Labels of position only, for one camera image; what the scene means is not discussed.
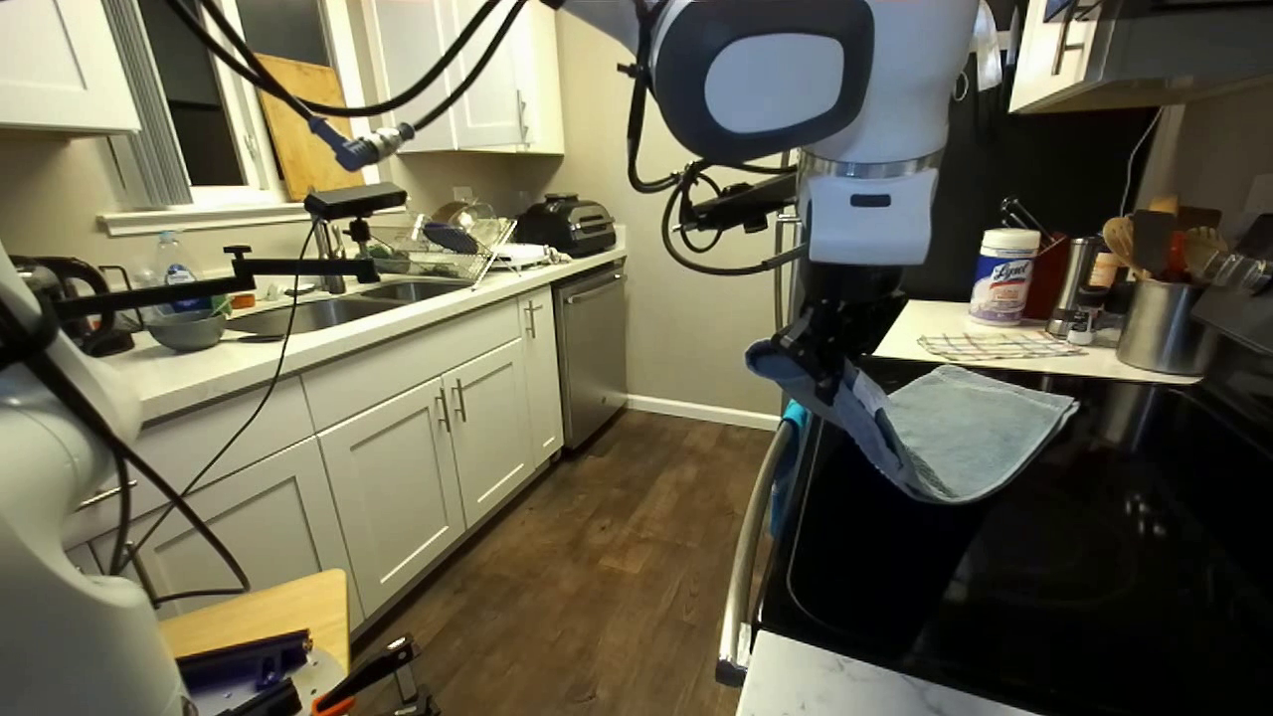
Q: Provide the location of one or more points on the bright blue towel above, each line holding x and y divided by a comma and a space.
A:
788, 462

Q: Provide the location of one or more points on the wooden cutting board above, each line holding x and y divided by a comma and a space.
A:
305, 160

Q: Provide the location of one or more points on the black glass-top stove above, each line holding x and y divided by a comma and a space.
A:
1125, 575

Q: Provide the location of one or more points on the stainless steel sink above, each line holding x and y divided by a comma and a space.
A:
336, 309

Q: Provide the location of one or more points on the black toaster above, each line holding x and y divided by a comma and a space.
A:
568, 226

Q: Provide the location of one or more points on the grey patterned trivet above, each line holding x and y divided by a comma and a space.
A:
991, 346

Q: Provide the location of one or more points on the steel utensil holder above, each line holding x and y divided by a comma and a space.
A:
1163, 332

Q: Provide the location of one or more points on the black refrigerator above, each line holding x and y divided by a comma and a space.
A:
1049, 171

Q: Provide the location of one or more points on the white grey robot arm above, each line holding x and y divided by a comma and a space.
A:
858, 87

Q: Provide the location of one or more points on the white lower kitchen cabinets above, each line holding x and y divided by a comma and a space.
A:
368, 446

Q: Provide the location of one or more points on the black camera on stand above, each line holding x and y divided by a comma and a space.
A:
323, 209

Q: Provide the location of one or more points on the light blue towel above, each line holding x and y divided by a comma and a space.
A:
946, 441

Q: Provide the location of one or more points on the disinfecting wipes canister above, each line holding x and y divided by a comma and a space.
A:
1004, 274

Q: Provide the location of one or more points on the silver oven door handle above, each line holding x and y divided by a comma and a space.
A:
746, 575

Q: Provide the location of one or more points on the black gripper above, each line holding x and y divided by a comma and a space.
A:
840, 320

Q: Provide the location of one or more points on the white upper cabinet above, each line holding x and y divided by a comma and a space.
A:
63, 68

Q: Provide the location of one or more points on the stainless dishwasher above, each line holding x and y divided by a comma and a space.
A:
590, 346

